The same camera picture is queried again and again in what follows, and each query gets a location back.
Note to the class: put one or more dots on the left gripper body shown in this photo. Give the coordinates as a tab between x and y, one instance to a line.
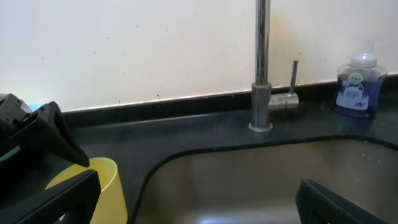
11	115

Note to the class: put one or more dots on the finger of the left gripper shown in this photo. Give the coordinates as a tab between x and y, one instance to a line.
56	133

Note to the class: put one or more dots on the steel tap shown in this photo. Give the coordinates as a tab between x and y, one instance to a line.
262	46

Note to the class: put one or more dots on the yellow cup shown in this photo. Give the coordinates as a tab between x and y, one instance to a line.
110	193

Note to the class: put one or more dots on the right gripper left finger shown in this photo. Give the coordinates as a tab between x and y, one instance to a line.
46	202

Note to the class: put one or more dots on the blue soap bottle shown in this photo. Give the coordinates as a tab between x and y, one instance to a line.
357	93

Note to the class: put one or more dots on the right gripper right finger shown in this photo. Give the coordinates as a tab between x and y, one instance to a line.
323	205

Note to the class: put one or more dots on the steel sink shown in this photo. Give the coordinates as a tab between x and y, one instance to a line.
248	174

